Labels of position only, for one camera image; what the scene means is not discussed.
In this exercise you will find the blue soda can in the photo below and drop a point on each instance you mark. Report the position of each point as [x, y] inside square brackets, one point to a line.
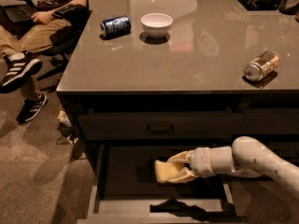
[116, 26]

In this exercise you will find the open grey middle drawer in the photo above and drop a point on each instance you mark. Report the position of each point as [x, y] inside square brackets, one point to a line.
[126, 192]

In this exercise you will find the black laptop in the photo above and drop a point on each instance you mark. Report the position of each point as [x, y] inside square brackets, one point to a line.
[18, 13]

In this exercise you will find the white ceramic bowl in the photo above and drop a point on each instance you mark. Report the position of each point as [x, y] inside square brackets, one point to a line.
[156, 25]

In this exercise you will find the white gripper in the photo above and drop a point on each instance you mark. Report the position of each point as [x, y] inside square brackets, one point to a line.
[201, 162]

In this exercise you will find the black drawer handle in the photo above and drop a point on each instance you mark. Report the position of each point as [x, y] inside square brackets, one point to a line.
[160, 129]

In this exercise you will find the black striped sneaker raised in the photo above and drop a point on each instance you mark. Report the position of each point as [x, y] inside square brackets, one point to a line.
[20, 67]

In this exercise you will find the seated person khaki pants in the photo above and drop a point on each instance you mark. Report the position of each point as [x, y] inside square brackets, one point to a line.
[45, 30]

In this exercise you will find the silver tan can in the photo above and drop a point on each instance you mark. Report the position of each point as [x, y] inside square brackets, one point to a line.
[261, 66]

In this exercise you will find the black striped sneaker floor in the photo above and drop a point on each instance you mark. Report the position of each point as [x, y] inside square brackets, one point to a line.
[31, 109]

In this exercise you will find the dark counter cabinet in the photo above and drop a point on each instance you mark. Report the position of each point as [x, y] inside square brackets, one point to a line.
[198, 66]

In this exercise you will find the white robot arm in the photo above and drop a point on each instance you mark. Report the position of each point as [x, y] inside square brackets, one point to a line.
[246, 157]

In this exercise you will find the closed dark top drawer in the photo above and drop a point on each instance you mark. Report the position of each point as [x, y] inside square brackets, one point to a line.
[133, 125]

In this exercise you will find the yellow sponge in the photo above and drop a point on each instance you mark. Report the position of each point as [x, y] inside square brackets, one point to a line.
[166, 171]

